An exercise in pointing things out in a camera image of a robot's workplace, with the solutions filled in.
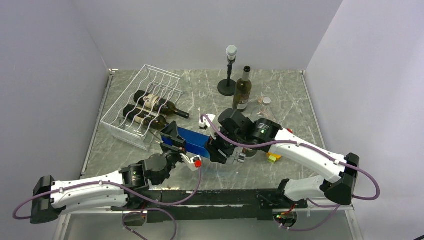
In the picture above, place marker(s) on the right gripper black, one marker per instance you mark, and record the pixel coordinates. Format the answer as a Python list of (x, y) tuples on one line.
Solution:
[(213, 146)]

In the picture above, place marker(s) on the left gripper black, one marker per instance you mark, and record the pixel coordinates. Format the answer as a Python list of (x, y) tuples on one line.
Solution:
[(171, 131)]

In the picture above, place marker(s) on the blue square glass bottle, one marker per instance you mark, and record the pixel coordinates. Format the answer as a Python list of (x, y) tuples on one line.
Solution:
[(195, 142)]

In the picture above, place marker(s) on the dark green wine bottle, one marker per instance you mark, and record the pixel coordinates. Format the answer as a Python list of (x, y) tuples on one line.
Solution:
[(149, 119)]

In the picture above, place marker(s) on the wine bottle with cream label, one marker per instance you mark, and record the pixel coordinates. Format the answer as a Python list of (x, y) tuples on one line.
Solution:
[(158, 104)]

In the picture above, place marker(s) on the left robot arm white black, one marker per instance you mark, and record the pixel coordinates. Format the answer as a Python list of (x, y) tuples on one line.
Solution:
[(51, 197)]

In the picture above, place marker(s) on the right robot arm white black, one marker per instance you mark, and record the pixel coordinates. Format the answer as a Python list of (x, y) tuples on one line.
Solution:
[(336, 173)]

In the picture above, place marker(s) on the olive wine bottle silver neck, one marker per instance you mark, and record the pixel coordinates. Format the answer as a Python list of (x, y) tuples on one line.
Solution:
[(242, 92)]

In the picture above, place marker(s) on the colourful toy block figure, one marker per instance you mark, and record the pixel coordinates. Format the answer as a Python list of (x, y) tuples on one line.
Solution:
[(272, 157)]

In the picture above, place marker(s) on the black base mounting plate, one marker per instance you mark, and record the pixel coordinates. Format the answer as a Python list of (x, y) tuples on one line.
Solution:
[(218, 204)]

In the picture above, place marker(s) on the small glass jar silver lid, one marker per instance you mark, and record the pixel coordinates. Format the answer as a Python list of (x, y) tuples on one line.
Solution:
[(263, 110)]

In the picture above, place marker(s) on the black stand with white ball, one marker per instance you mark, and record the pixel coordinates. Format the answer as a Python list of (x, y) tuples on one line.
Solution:
[(226, 87)]

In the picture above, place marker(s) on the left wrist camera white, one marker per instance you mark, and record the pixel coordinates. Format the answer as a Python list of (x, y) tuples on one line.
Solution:
[(193, 163)]

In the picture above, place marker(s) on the white wire wine rack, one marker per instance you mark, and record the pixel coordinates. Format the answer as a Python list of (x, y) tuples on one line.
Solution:
[(124, 119)]

